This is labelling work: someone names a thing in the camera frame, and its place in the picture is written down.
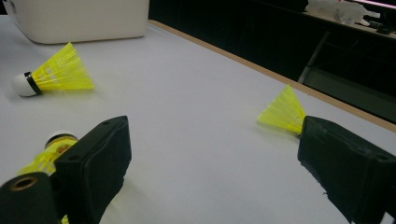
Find white plastic storage bin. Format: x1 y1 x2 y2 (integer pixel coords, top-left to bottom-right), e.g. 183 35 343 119
3 0 150 45

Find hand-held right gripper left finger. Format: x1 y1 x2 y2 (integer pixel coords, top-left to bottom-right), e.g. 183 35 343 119
50 115 133 224

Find yellow plastic shuttlecock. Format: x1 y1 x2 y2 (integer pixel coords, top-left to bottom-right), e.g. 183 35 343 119
256 84 307 135
17 133 79 224
11 41 95 98

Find white metal stand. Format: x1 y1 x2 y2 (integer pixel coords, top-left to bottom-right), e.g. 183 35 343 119
298 0 396 125

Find pink light strip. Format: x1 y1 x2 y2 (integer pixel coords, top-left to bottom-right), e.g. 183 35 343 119
354 0 396 9

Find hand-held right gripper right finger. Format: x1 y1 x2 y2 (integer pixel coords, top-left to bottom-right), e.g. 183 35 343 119
297 115 396 224

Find white crumpled bag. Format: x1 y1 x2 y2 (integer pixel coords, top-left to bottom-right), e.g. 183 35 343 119
304 0 381 26

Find small black items on desk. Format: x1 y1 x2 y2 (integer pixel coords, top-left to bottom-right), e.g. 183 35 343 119
367 20 394 35

